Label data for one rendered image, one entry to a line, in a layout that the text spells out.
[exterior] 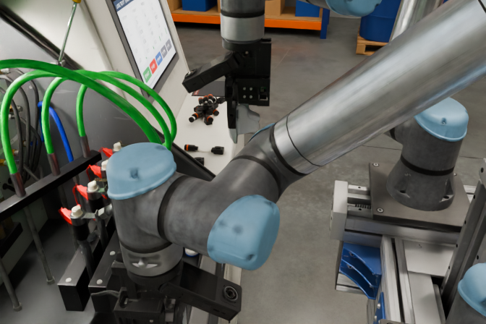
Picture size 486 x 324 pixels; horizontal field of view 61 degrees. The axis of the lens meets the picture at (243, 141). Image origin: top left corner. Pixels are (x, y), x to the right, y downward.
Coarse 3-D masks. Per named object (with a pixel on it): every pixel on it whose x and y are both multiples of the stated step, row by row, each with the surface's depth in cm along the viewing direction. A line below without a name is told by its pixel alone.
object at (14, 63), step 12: (0, 60) 64; (12, 60) 63; (24, 60) 63; (60, 72) 64; (72, 72) 64; (84, 84) 64; (96, 84) 64; (108, 96) 65; (132, 108) 66; (144, 120) 67
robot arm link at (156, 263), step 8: (168, 248) 48; (176, 248) 50; (128, 256) 48; (136, 256) 48; (144, 256) 47; (152, 256) 48; (160, 256) 48; (168, 256) 49; (176, 256) 50; (128, 264) 49; (136, 264) 49; (144, 264) 47; (152, 264) 48; (160, 264) 49; (168, 264) 49; (136, 272) 49; (144, 272) 49; (152, 272) 49; (160, 272) 49
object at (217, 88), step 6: (210, 84) 172; (216, 84) 172; (222, 84) 172; (198, 90) 166; (204, 90) 166; (210, 90) 166; (216, 90) 166; (222, 90) 166; (216, 96) 161; (222, 96) 161
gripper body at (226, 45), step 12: (228, 48) 70; (240, 48) 69; (252, 48) 70; (264, 48) 71; (240, 60) 72; (252, 60) 73; (264, 60) 72; (240, 72) 74; (252, 72) 74; (264, 72) 73; (228, 84) 73; (240, 84) 73; (252, 84) 72; (264, 84) 72; (240, 96) 75; (252, 96) 75; (264, 96) 75
